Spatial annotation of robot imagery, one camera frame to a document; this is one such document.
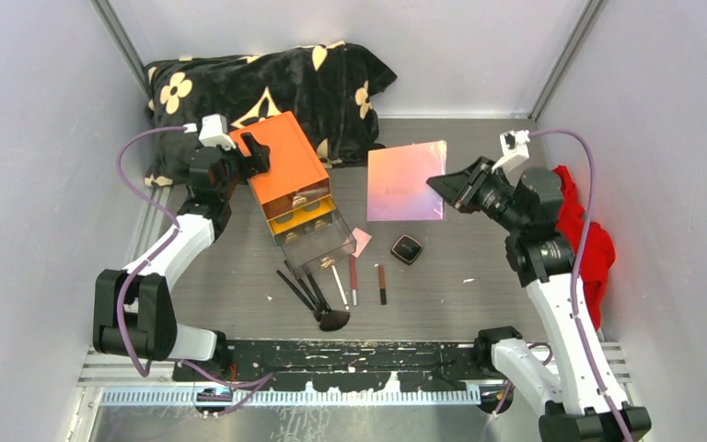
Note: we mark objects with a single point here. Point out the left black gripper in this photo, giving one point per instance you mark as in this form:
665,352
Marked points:
258,163

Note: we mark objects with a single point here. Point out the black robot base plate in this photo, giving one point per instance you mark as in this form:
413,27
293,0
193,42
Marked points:
345,366

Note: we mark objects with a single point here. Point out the black round makeup brush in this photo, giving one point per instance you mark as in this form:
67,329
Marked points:
315,303

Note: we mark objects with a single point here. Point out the white silver pencil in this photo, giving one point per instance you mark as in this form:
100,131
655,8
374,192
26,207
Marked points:
338,281

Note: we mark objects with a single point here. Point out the black square compact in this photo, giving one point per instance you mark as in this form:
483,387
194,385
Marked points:
406,249

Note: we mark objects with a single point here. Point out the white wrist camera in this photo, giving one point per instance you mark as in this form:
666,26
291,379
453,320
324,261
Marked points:
514,146
214,132

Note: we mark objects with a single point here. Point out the small pink card box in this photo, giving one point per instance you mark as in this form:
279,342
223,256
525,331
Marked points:
362,239

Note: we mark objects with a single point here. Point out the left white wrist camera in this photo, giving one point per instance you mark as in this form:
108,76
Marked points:
214,132

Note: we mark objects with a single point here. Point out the orange brown lip pen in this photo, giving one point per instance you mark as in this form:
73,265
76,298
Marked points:
382,284

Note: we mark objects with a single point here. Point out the orange drawer organizer box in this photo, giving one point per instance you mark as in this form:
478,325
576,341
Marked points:
294,193

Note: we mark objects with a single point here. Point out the black fan makeup brush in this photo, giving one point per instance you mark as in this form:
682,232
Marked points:
331,320

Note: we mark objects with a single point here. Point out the pink holographic eyeshadow palette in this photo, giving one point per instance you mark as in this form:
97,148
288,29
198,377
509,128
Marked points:
396,182

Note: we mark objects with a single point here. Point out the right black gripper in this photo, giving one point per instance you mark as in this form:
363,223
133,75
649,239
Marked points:
460,187

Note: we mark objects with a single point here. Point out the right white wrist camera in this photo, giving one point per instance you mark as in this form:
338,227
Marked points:
514,146

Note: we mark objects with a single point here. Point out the clear drawer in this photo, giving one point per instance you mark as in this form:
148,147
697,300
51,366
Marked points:
317,244

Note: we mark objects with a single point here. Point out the black floral plush blanket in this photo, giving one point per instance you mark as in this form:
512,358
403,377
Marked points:
328,87

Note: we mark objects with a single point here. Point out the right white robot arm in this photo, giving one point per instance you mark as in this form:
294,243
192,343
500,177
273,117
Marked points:
580,400

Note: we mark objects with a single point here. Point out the red cloth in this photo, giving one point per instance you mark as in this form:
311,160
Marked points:
599,254

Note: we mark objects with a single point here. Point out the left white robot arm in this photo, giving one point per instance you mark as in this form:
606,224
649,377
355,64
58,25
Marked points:
133,310

